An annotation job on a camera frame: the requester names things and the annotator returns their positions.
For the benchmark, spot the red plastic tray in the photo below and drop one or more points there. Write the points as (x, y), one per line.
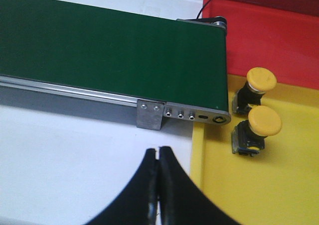
(280, 35)

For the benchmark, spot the black conveyor drive belt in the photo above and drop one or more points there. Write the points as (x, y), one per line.
(217, 21)

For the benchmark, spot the yellow plastic tray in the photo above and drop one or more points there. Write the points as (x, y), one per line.
(279, 186)

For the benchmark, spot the green conveyor belt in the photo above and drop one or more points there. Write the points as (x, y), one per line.
(118, 52)

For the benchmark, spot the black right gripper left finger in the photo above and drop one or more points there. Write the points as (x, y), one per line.
(137, 203)

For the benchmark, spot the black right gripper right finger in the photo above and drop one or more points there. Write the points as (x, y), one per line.
(181, 202)

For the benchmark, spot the steel conveyor mounting bracket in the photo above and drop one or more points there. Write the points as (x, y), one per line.
(149, 114)

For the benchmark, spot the yellow mushroom push button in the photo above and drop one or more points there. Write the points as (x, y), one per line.
(259, 80)
(248, 136)

